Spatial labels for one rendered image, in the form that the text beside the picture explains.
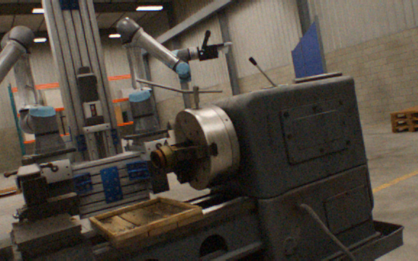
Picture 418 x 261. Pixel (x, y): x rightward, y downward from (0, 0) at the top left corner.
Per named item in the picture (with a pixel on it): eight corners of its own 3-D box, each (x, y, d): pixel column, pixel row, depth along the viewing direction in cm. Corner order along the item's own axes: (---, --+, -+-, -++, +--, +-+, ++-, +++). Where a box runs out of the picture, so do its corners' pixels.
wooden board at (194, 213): (163, 205, 160) (161, 196, 160) (205, 218, 128) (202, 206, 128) (91, 228, 145) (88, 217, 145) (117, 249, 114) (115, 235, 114)
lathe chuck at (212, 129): (192, 170, 169) (188, 100, 160) (234, 196, 143) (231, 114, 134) (174, 175, 164) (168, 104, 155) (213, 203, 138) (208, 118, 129)
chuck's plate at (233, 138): (199, 169, 170) (195, 99, 161) (241, 193, 144) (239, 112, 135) (192, 170, 169) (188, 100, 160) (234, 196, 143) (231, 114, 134)
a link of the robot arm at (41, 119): (38, 133, 184) (33, 105, 183) (29, 135, 194) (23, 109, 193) (63, 129, 192) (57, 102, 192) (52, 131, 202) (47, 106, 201)
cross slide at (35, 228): (61, 217, 145) (58, 205, 145) (84, 240, 108) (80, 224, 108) (11, 231, 137) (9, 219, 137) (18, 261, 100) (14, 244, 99)
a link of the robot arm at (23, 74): (30, 134, 193) (6, 25, 190) (19, 137, 203) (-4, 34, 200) (54, 130, 201) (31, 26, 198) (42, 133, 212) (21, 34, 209)
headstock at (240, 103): (298, 159, 207) (285, 88, 205) (374, 162, 165) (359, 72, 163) (203, 188, 178) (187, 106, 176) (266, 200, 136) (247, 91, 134)
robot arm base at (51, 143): (35, 154, 197) (30, 135, 196) (66, 148, 203) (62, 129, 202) (33, 155, 183) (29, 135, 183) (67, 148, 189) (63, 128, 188)
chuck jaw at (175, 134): (191, 145, 151) (180, 120, 156) (195, 138, 148) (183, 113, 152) (165, 151, 146) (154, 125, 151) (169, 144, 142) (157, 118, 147)
